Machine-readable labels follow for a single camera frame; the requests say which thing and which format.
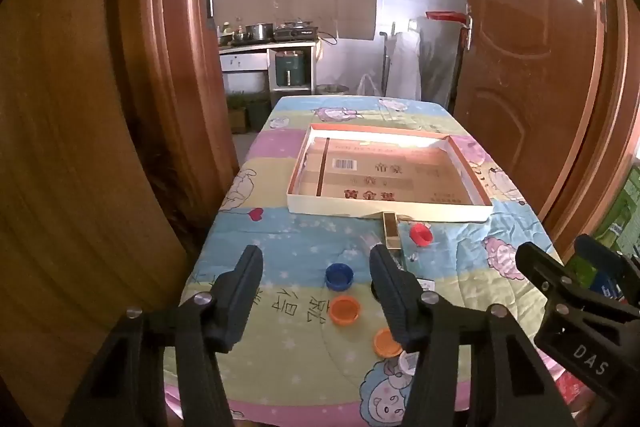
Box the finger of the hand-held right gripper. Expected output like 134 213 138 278
516 242 640 324
574 234 640 306

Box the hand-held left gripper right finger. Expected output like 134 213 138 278
368 244 576 427

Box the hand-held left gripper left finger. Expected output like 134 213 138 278
60 245 264 427

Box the yellow-orange bottle cap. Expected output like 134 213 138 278
372 328 403 359

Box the orange bottle cap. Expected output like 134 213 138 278
328 296 362 326

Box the blue bottle cap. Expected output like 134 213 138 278
325 263 355 292

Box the small brown box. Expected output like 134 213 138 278
381 212 402 254

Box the red bottle cap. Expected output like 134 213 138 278
409 223 434 247

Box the shallow cardboard tray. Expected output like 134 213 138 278
287 123 493 224

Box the red carton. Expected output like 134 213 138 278
552 369 586 405

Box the green printed carton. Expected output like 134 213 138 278
595 162 640 258

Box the cartoon sheep printed blanket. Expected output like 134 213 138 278
165 96 566 425

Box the green crate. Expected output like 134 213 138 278
247 99 273 132

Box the clear plastic bag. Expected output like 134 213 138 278
356 73 383 96

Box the plain wooden door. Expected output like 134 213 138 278
0 0 201 427

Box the green air fryer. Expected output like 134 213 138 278
275 49 306 88

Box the grey plastic sheet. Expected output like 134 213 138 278
420 14 466 108

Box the panelled wooden door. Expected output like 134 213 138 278
452 0 608 233

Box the white kitchen counter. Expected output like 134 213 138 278
218 39 321 108

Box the white sack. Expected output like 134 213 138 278
387 19 423 100

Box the steel cooking pot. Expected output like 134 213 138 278
245 23 275 42

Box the black cooktop stove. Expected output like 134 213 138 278
273 23 319 42

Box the wooden door frame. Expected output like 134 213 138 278
117 0 640 258

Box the silver door handle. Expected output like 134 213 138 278
461 4 475 52

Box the cardboard sheet on wall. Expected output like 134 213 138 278
212 0 378 42

